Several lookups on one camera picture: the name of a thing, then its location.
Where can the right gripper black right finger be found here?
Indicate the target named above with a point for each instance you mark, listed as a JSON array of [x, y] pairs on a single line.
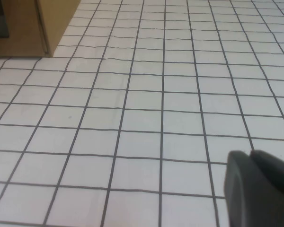
[[274, 165]]

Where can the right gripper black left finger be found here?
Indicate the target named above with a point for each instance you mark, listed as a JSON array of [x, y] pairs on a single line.
[[251, 201]]

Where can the white grid-pattern tablecloth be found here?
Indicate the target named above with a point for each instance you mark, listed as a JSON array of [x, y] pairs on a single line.
[[142, 118]]

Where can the brown cardboard lower drawer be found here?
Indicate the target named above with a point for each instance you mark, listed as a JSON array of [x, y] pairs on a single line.
[[61, 23]]

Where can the brown cardboard drawer with window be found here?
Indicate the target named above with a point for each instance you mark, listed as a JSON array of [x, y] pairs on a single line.
[[21, 35]]

